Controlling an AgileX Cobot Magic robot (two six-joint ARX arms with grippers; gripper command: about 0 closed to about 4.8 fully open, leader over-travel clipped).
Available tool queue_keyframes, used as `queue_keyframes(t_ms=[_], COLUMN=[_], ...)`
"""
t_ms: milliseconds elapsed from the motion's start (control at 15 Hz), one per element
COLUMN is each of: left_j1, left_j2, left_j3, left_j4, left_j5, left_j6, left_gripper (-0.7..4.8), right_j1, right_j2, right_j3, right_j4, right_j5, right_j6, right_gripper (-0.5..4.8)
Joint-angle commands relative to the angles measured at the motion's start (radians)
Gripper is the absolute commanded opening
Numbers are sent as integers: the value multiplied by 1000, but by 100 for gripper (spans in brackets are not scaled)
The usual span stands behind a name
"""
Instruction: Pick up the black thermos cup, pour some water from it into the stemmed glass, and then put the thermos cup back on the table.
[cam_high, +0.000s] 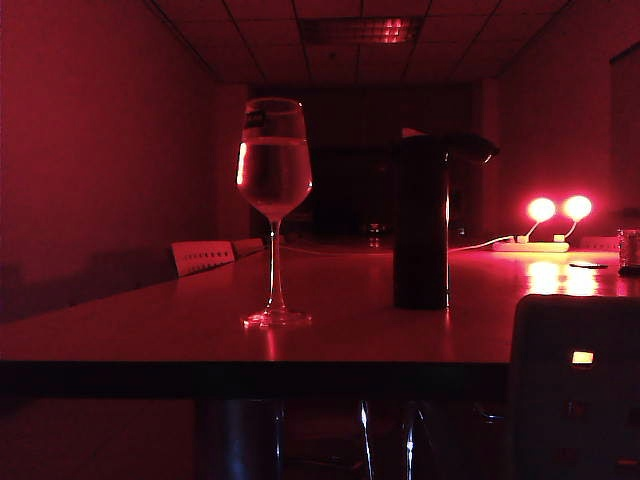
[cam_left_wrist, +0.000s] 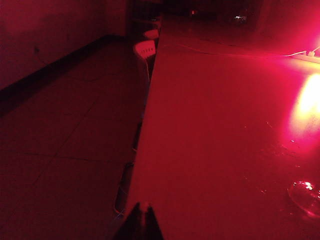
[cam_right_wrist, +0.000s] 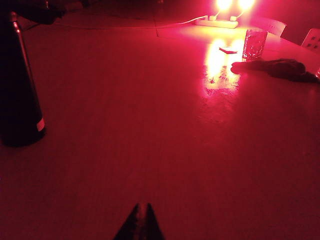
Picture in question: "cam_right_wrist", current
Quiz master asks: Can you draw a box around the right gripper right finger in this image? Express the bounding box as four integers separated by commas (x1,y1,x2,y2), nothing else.
144,202,166,240

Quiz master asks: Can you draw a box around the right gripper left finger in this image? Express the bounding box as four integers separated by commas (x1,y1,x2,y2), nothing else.
112,202,145,240

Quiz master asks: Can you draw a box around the black thermos cup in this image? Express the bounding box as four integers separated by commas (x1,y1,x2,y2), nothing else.
0,0,66,148

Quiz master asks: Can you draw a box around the small flat card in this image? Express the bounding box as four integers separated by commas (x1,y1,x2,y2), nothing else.
218,46,238,55

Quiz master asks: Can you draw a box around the dark crumpled cloth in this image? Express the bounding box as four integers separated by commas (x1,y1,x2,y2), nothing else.
231,58,320,84

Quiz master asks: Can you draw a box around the clear glass tumbler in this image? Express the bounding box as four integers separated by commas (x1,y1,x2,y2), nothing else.
241,29,268,62

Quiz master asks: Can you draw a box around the white power strip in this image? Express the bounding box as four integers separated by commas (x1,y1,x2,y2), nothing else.
194,15,240,29

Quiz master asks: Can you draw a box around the round usb lamp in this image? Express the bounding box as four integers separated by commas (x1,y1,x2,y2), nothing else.
208,0,233,22
229,0,256,22

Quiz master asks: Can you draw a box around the white power cable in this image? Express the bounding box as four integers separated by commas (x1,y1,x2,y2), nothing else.
53,15,209,30

